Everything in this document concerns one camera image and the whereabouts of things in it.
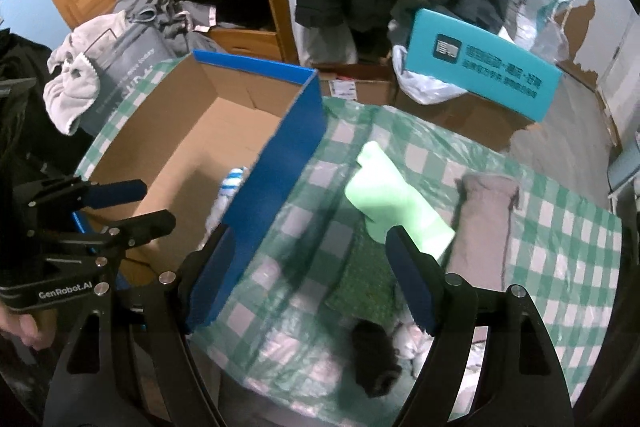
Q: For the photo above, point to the light green sock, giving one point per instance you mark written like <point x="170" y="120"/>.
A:
<point x="385" y="192"/>

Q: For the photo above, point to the blue-sided cardboard box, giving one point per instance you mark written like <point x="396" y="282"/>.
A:
<point x="200" y="132"/>

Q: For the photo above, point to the white plastic bag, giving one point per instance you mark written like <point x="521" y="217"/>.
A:
<point x="425" y="87"/>

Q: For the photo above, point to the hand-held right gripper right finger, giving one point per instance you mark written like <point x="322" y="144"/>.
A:
<point x="415" y="277"/>

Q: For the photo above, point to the black sock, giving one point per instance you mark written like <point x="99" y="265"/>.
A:
<point x="372" y="357"/>

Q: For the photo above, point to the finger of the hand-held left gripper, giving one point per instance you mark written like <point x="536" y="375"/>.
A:
<point x="150" y="224"/>
<point x="120" y="192"/>

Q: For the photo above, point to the white patterned cloth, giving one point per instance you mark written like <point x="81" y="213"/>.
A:
<point x="407" y="342"/>

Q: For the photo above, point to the white blue striped sock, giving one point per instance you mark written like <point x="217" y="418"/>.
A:
<point x="230" y="187"/>

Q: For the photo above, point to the person's left hand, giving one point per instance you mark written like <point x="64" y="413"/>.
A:
<point x="25" y="327"/>

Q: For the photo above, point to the large brown cardboard box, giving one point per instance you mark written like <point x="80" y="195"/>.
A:
<point x="465" y="119"/>

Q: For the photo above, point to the light blue storage cabinet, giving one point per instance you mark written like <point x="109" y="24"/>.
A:
<point x="625" y="172"/>

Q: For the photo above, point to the grey fleece mitten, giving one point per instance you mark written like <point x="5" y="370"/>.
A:
<point x="480" y="227"/>

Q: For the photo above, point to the grey printed bag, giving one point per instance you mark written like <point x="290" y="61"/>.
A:
<point x="125" y="57"/>

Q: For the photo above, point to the light grey hanging garment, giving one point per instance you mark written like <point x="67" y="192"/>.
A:
<point x="325" y="47"/>

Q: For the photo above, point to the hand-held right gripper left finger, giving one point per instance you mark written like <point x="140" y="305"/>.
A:
<point x="210" y="277"/>

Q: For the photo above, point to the green white checkered tablecloth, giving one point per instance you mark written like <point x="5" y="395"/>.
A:
<point x="550" y="257"/>

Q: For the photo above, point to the teal printed box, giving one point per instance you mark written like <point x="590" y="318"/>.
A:
<point x="475" y="62"/>

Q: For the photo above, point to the white grey towel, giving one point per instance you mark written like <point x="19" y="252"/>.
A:
<point x="70" y="77"/>

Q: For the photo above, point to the dark green knitted cloth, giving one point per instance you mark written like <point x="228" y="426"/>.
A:
<point x="365" y="277"/>

